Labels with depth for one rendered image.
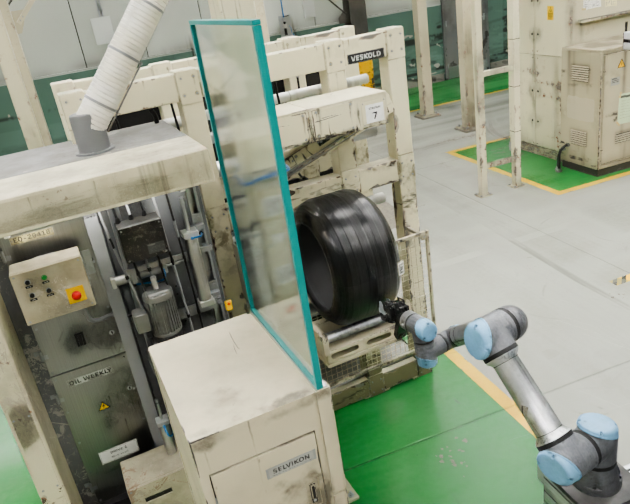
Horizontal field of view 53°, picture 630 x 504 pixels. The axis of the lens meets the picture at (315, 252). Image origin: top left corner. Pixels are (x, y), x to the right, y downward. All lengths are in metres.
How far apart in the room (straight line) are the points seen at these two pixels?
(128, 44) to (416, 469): 2.32
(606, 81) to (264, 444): 5.63
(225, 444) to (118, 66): 1.42
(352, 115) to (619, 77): 4.45
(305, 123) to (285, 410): 1.35
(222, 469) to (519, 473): 1.86
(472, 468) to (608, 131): 4.41
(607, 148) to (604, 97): 0.52
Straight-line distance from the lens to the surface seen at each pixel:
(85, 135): 2.49
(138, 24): 2.48
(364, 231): 2.46
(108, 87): 2.47
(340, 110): 2.74
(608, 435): 2.10
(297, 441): 1.79
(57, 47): 11.26
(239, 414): 1.72
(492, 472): 3.31
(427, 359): 2.36
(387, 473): 3.32
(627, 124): 7.10
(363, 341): 2.69
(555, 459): 2.01
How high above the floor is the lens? 2.29
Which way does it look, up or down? 24 degrees down
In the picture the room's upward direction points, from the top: 9 degrees counter-clockwise
